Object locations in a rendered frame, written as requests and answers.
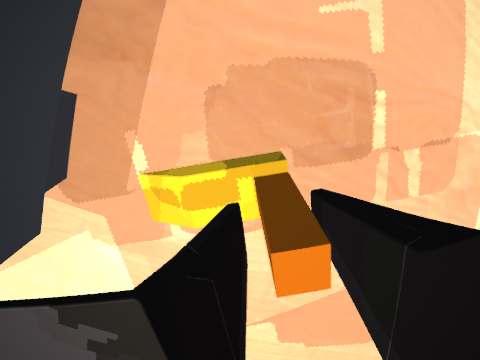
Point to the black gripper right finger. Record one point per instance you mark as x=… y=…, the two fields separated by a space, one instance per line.
x=414 y=281

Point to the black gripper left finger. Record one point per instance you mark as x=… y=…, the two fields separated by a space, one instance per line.
x=192 y=308

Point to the grey ramp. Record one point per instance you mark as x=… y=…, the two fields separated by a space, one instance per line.
x=36 y=117

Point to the yellow chock with orange handle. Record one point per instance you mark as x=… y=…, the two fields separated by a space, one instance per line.
x=298 y=250

